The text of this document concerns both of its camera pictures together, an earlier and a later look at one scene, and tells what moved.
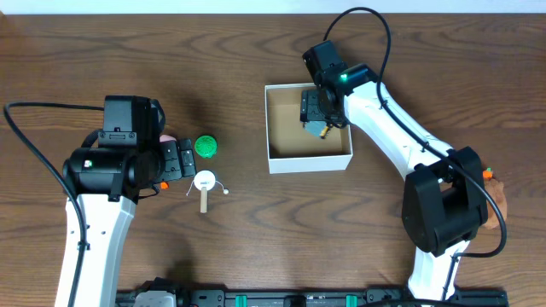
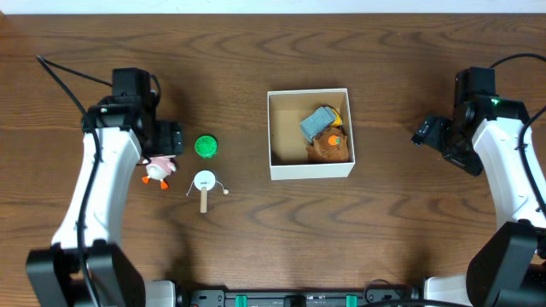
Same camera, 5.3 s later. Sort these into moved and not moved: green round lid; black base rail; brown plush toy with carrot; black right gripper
Moved: black right gripper; brown plush toy with carrot
Not moved: green round lid; black base rail
